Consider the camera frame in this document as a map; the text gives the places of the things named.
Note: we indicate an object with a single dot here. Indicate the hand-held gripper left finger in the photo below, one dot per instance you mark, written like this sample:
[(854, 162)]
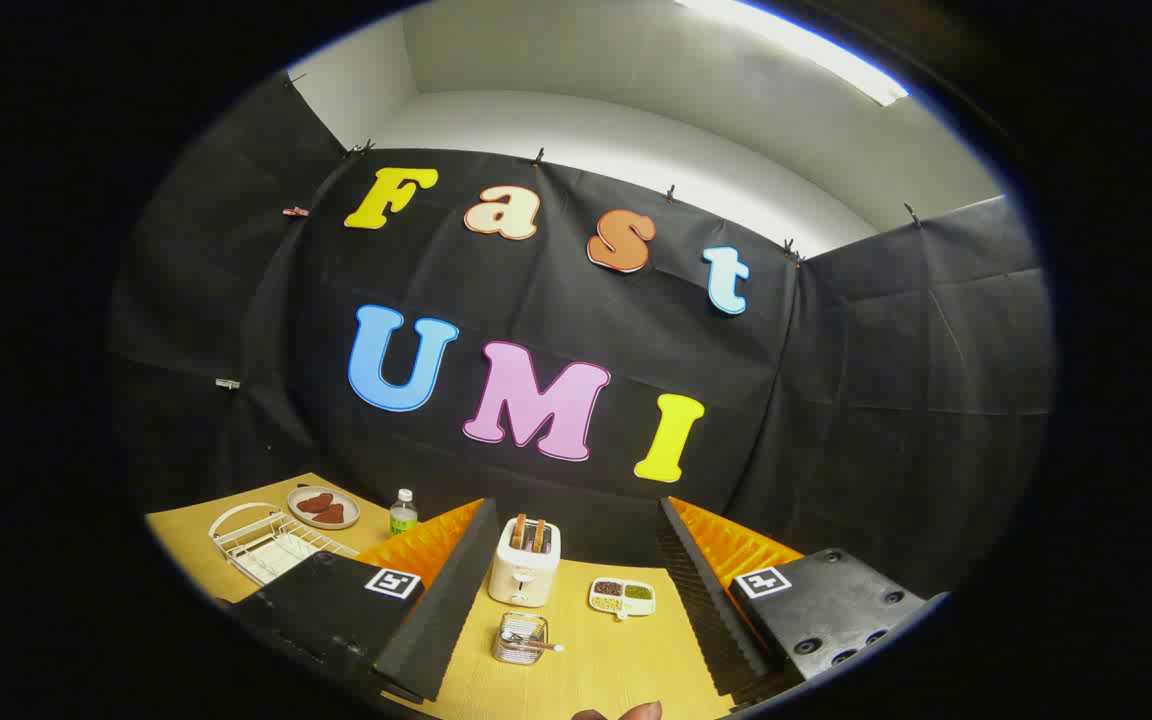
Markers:
[(446, 610)]

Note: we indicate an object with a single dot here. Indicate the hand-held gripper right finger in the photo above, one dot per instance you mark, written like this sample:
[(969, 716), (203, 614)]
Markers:
[(701, 610)]

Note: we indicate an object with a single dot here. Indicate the small plate with sausages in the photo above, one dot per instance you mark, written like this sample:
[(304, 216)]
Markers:
[(348, 505)]

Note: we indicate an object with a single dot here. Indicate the white divided bean tray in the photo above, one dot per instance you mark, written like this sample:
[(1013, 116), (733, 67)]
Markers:
[(621, 610)]

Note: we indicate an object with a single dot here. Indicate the white toaster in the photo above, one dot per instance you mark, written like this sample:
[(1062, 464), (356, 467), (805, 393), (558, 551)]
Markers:
[(521, 575)]

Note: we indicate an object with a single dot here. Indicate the green label water bottle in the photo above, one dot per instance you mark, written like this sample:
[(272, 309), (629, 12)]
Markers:
[(403, 518)]

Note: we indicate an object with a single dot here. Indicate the toast slice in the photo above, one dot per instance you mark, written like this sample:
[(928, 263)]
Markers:
[(518, 530), (539, 536)]

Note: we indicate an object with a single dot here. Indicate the red sausage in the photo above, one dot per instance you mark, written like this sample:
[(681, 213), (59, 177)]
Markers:
[(314, 502), (332, 515)]

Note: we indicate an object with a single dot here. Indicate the black backdrop cloth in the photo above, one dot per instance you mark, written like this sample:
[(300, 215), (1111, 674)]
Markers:
[(536, 300)]

